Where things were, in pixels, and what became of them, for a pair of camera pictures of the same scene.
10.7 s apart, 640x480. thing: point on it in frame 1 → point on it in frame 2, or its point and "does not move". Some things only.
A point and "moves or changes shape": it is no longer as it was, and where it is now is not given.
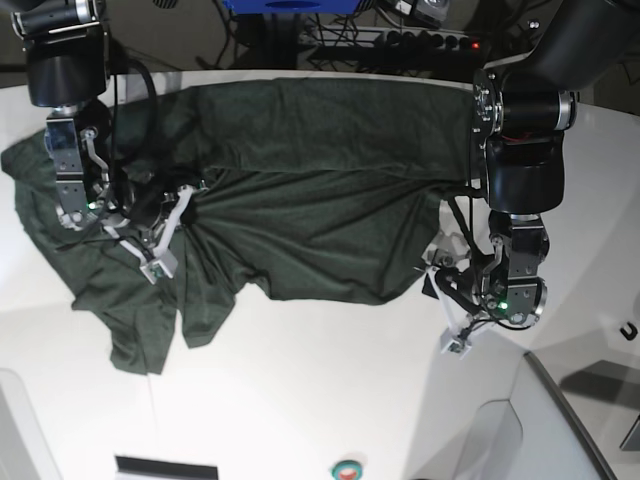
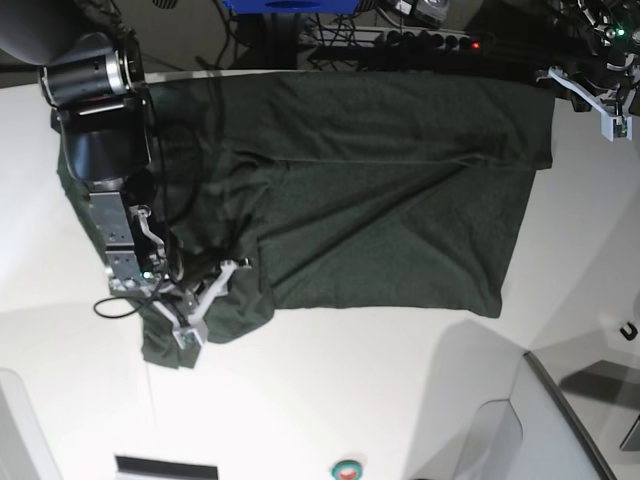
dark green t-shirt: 309,191 moves or changes shape
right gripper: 511,287 → 603,79
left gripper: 78,143 → 140,251
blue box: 292,6 does not move
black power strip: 425,39 does not move
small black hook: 633,332 does not move
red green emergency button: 346,469 does not move
